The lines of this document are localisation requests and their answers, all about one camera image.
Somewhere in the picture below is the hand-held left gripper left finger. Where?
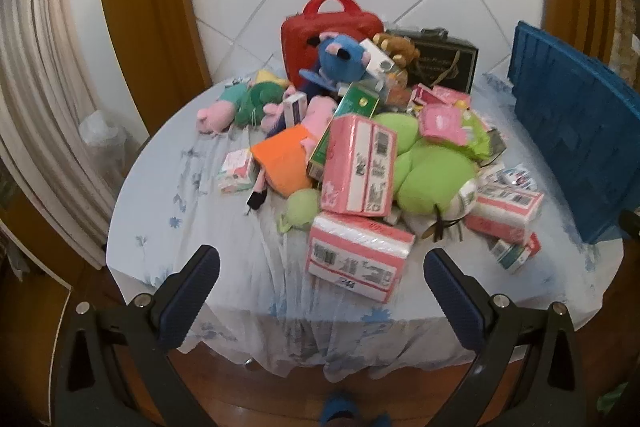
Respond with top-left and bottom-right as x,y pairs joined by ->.
52,244 -> 221,427

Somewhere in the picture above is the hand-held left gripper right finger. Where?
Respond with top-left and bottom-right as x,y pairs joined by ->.
422,248 -> 591,427

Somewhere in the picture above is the large lime green plush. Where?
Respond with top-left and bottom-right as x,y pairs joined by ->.
372,112 -> 478,212

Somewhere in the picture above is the white blue wet wipes packet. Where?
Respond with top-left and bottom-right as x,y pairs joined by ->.
487,165 -> 536,190

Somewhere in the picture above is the blue plastic crate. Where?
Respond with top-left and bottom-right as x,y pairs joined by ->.
507,21 -> 640,244

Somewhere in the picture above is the small teal red box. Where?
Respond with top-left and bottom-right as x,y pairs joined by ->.
490,232 -> 542,275

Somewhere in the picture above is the light blue floral tablecloth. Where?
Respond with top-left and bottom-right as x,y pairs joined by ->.
106,67 -> 631,383

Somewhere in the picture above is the pink tissue pack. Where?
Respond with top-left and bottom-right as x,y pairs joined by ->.
306,213 -> 416,305
465,182 -> 545,244
410,83 -> 473,108
320,113 -> 398,216

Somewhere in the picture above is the small pink white box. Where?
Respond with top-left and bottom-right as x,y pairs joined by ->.
217,149 -> 256,194

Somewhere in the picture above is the pale green plush ball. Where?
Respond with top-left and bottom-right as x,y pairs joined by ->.
277,188 -> 321,233

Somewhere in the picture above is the lime green packet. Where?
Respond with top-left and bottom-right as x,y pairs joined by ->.
460,109 -> 506,158

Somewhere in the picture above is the blue slipper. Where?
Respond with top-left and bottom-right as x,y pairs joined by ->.
320,389 -> 391,427

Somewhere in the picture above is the pink pig plush orange dress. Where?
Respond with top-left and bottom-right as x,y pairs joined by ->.
247,96 -> 338,212

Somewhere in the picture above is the wooden cabinet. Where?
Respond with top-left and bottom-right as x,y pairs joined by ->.
0,187 -> 71,427

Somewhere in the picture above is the pink pig plush teal outfit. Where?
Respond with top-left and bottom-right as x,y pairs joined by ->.
196,82 -> 256,136

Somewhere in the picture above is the white plastic bag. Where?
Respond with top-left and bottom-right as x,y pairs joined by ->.
80,109 -> 126,172

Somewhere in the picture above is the orange snack packet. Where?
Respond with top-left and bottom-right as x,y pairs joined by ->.
385,82 -> 416,108

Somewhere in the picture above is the green carton box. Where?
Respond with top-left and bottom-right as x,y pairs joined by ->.
306,82 -> 381,180

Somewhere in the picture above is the green dinosaur plush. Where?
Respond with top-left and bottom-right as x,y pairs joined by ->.
235,69 -> 291,128

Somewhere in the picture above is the small white purple box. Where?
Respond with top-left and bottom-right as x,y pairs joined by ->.
282,92 -> 308,128

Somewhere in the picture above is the black gift box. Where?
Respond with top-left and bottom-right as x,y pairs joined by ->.
385,27 -> 480,95

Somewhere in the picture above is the white carton box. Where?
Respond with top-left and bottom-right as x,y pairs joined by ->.
360,38 -> 397,80

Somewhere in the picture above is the brown teddy bear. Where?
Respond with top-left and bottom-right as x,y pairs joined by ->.
372,32 -> 421,68

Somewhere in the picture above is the blue plush toy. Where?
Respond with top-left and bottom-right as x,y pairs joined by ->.
298,32 -> 373,100

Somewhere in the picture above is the white curtain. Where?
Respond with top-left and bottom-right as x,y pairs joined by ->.
0,0 -> 131,268

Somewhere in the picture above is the red handbag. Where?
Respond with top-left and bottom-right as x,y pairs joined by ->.
280,0 -> 386,90

